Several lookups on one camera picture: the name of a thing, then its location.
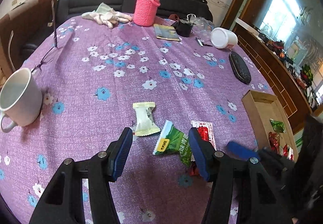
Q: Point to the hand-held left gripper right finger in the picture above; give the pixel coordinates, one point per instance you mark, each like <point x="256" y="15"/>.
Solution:
<point x="199" y="155"/>

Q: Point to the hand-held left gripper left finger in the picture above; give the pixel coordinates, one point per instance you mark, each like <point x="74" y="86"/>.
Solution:
<point x="123" y="153"/>

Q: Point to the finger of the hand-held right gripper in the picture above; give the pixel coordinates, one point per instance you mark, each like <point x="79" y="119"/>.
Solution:
<point x="242" y="150"/>

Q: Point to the red white snack packet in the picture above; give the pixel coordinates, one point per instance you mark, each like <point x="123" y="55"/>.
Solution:
<point x="208" y="130"/>

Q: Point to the green snack packet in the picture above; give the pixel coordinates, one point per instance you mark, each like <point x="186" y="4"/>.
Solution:
<point x="277" y="125"/>
<point x="174" y="143"/>

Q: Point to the red cartoon snack packet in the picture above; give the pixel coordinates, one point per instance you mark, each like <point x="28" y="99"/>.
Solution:
<point x="274" y="142"/>

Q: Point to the cream candy packet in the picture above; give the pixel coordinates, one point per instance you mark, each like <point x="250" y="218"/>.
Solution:
<point x="145" y="120"/>

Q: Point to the cardboard box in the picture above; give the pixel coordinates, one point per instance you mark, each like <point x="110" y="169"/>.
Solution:
<point x="262" y="110"/>

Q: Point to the dark red snack packet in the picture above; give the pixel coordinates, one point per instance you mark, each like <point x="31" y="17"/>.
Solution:
<point x="193" y="169"/>

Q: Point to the purple floral tablecloth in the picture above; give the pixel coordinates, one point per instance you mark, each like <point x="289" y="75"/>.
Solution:
<point x="83" y="118"/>

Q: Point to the wooden cabinet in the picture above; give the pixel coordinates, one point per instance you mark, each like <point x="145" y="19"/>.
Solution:
<point x="277" y="80"/>

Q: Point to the black glasses case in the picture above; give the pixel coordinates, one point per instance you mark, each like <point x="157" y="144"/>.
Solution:
<point x="239" y="68"/>

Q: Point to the assorted cabinet clutter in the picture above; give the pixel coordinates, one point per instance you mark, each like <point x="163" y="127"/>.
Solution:
<point x="302" y="75"/>

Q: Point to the white mug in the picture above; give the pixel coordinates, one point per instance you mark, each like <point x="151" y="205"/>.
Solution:
<point x="22" y="107"/>

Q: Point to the small metal clipper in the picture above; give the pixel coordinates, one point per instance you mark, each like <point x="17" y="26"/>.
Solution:
<point x="199" y="41"/>

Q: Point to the white plastic jar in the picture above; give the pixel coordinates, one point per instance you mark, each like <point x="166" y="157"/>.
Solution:
<point x="222" y="38"/>

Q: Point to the white flat box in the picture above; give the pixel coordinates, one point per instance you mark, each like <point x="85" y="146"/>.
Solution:
<point x="244" y="24"/>

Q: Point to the small printed booklet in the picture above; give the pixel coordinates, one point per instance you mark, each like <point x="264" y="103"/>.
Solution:
<point x="165" y="32"/>

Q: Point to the small black pouch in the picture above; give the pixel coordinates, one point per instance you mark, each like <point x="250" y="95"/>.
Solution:
<point x="184" y="28"/>

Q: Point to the clear glass cup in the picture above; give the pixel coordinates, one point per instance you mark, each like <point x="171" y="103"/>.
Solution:
<point x="201" y="23"/>

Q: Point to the white gloves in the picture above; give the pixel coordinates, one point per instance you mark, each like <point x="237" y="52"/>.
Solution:
<point x="106" y="17"/>

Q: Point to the pink knit-sleeved bottle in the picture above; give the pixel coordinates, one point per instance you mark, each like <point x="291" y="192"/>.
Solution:
<point x="145" y="9"/>

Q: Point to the eyeglasses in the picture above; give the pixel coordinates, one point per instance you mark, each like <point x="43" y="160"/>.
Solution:
<point x="54" y="24"/>

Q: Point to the black sofa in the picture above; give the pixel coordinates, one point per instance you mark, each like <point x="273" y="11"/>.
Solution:
<point x="88" y="1"/>

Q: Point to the brown chair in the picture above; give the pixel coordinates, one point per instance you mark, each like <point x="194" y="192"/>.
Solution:
<point x="25" y="24"/>

